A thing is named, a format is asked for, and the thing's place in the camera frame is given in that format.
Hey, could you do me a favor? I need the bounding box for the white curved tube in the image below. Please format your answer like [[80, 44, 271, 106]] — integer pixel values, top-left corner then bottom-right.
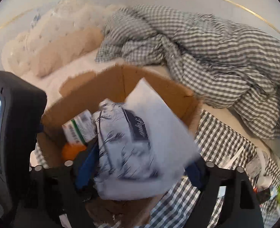
[[256, 147, 269, 177]]

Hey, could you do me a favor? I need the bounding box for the orange fruit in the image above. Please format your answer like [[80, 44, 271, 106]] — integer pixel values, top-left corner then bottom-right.
[[61, 143, 87, 161]]

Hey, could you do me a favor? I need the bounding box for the gingham duvet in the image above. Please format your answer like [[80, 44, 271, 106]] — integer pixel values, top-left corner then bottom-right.
[[96, 5, 280, 139]]

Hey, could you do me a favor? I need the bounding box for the gingham bed sheet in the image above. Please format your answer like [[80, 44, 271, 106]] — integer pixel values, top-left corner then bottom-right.
[[34, 110, 280, 228]]

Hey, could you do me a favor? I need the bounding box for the clear plastic bottle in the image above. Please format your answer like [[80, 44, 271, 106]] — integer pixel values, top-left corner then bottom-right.
[[245, 154, 265, 178]]

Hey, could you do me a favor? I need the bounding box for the floral tissue pack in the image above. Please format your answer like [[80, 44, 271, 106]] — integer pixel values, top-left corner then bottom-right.
[[94, 79, 199, 200]]

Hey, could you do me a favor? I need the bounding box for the green white carton box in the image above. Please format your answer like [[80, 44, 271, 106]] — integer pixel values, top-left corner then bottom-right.
[[62, 110, 97, 146]]

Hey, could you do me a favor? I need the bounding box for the cardboard box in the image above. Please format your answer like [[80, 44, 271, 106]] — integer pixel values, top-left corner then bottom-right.
[[37, 64, 202, 227]]

